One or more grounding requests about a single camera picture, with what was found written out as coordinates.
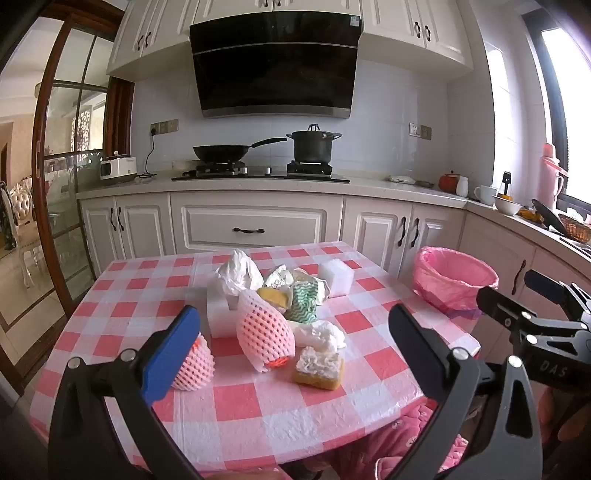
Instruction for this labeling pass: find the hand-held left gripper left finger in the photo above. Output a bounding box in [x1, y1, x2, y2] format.
[47, 305, 205, 480]

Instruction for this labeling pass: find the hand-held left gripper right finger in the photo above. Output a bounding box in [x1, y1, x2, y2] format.
[388, 302, 544, 480]

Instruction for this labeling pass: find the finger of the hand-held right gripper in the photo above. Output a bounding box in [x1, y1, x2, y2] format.
[525, 270, 591, 319]
[477, 286, 587, 342]

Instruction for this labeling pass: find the small pink foam fruit net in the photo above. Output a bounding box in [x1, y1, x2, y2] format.
[172, 332, 216, 392]

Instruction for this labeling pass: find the bin with pink liner bag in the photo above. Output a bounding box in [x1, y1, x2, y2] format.
[412, 246, 499, 319]

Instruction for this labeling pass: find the white foam block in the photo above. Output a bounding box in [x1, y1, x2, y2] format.
[206, 276, 242, 340]
[318, 258, 355, 298]

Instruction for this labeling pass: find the large pink foam fruit net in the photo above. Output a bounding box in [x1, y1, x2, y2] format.
[236, 290, 296, 373]

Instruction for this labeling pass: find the yellow kitchen sponge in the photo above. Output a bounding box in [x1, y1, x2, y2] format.
[256, 287, 290, 311]
[294, 357, 345, 391]

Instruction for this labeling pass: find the white plastic bag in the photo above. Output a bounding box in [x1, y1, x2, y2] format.
[216, 249, 265, 297]

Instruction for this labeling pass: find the green white patterned cloth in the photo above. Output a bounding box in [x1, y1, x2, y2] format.
[285, 281, 327, 324]

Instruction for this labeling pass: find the crushed printed paper cup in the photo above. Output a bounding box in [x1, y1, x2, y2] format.
[264, 265, 296, 289]

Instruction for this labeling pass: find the person's right hand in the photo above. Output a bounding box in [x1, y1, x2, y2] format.
[544, 387, 591, 462]

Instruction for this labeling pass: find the white base cabinet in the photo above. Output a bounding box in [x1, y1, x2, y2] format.
[342, 196, 467, 278]
[462, 215, 561, 333]
[81, 194, 172, 274]

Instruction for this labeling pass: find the red white checked tablecloth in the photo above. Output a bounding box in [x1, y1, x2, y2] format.
[28, 241, 482, 468]

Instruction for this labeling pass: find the wicker basket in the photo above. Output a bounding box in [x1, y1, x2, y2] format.
[558, 213, 591, 243]

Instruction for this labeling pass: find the black pan lid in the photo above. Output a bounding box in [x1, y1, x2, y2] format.
[531, 198, 568, 232]

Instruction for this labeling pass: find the white bowl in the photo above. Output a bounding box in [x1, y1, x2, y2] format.
[493, 195, 523, 216]

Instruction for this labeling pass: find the pink quilted garment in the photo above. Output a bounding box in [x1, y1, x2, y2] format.
[272, 399, 485, 480]

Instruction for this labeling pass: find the pink thermos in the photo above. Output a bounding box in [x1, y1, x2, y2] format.
[540, 143, 570, 214]

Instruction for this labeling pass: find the white cabinet drawer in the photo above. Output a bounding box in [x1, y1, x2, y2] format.
[170, 191, 345, 256]

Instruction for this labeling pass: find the dark framed window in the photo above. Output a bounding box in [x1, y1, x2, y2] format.
[522, 9, 591, 206]

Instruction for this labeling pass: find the white toaster appliance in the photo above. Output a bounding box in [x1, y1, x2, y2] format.
[100, 152, 138, 182]

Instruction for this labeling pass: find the black gas stove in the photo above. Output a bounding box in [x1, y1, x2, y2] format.
[172, 159, 351, 182]

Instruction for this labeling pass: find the black wok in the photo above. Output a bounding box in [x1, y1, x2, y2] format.
[192, 137, 288, 163]

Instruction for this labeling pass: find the white dining chair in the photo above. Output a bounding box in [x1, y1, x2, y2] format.
[0, 182, 40, 289]

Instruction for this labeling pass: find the wooden glass door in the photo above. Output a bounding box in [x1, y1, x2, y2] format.
[31, 16, 136, 324]

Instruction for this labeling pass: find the black stock pot with lid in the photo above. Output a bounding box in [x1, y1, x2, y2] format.
[286, 124, 343, 163]

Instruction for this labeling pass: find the black range hood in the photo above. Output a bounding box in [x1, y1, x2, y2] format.
[189, 11, 363, 120]

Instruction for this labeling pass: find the black power cord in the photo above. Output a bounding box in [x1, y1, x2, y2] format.
[137, 129, 158, 179]

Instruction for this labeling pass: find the white wall cabinet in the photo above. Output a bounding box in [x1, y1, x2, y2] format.
[107, 0, 200, 82]
[191, 0, 363, 21]
[360, 0, 474, 83]

